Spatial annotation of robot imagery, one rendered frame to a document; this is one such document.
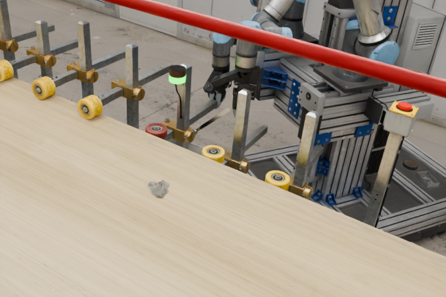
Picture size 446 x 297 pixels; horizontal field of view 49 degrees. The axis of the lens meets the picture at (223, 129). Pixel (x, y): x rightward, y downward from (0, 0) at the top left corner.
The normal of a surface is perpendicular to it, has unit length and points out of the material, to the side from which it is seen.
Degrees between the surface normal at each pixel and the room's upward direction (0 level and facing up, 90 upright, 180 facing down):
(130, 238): 0
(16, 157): 0
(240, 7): 90
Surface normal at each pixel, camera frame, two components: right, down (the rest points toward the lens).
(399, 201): 0.08, -0.86
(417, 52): 0.43, 0.49
